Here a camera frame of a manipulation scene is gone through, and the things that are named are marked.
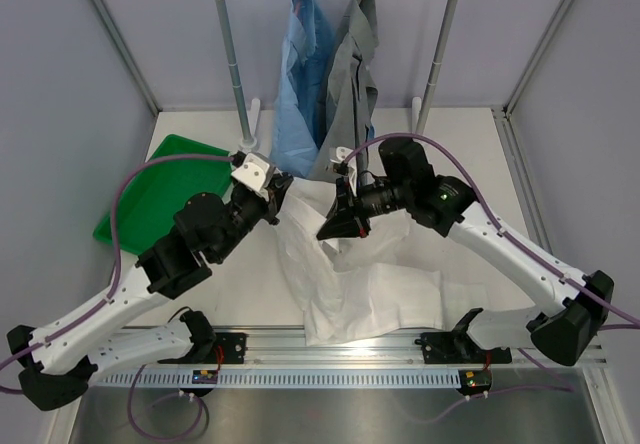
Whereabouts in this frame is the white slotted cable duct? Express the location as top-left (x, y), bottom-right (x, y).
top-left (98, 368), bottom-right (461, 389)

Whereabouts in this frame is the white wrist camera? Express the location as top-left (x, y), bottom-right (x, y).
top-left (327, 146), bottom-right (359, 194)
top-left (231, 151), bottom-right (276, 200)

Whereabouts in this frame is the black mounting plate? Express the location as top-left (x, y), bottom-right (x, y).
top-left (414, 331), bottom-right (513, 365)
top-left (201, 331), bottom-right (248, 365)

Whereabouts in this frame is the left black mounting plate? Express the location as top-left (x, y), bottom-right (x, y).
top-left (201, 331), bottom-right (248, 365)

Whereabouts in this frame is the grey shirt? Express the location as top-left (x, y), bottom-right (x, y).
top-left (307, 0), bottom-right (379, 183)

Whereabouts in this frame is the light blue shirt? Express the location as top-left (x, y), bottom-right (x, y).
top-left (271, 0), bottom-right (339, 180)

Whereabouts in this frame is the white metal clothes rack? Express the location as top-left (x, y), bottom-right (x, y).
top-left (214, 0), bottom-right (459, 150)

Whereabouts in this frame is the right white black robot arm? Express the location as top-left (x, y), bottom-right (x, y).
top-left (316, 133), bottom-right (614, 366)

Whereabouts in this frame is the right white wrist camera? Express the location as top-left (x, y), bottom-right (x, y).
top-left (327, 146), bottom-right (359, 194)

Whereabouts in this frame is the white shirt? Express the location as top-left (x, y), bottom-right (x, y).
top-left (275, 179), bottom-right (489, 346)

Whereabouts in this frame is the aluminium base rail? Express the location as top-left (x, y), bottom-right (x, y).
top-left (89, 326), bottom-right (609, 370)

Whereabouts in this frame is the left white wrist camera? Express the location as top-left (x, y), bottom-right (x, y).
top-left (231, 151), bottom-right (276, 200)

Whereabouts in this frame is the green plastic tray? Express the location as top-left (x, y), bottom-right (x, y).
top-left (117, 160), bottom-right (231, 255)

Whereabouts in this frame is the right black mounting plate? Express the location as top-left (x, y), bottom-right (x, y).
top-left (414, 331), bottom-right (513, 365)

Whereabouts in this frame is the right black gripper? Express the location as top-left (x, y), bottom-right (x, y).
top-left (318, 175), bottom-right (412, 239)

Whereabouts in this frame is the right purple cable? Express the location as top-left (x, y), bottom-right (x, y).
top-left (339, 133), bottom-right (640, 328)

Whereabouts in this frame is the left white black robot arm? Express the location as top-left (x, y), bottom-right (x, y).
top-left (7, 173), bottom-right (293, 411)

